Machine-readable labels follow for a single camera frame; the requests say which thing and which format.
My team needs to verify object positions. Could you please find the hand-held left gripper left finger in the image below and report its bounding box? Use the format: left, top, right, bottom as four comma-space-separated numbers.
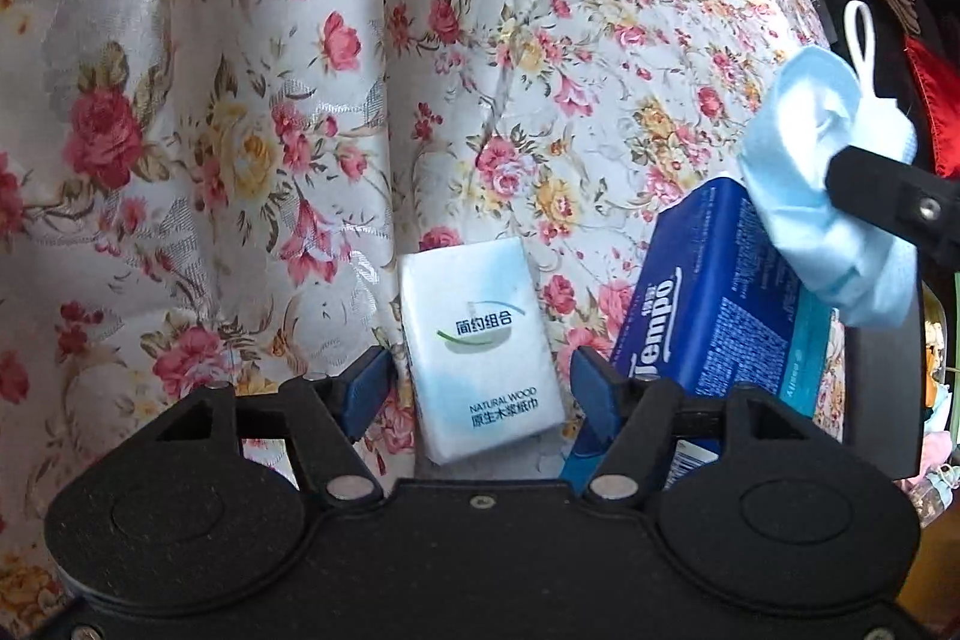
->
150, 346, 392, 507

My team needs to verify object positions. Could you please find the red cushion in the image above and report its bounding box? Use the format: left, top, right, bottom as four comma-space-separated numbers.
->
902, 36, 960, 178

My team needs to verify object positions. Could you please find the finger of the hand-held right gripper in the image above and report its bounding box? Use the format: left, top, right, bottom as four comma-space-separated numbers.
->
825, 143, 960, 271

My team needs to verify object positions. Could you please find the white tissue pack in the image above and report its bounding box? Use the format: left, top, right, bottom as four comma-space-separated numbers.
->
397, 237, 566, 465

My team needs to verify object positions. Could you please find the floral tablecloth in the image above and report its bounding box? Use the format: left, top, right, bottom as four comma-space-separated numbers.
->
0, 0, 848, 618

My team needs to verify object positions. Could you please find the blue face mask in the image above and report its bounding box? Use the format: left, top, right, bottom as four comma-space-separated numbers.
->
737, 0, 922, 330

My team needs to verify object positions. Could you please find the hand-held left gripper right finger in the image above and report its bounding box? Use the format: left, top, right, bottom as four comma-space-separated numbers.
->
559, 346, 822, 507

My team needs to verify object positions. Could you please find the blue tissue pack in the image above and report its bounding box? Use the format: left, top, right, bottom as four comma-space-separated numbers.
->
561, 175, 842, 515

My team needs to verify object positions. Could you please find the black box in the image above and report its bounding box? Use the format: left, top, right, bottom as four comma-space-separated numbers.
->
842, 278, 929, 480

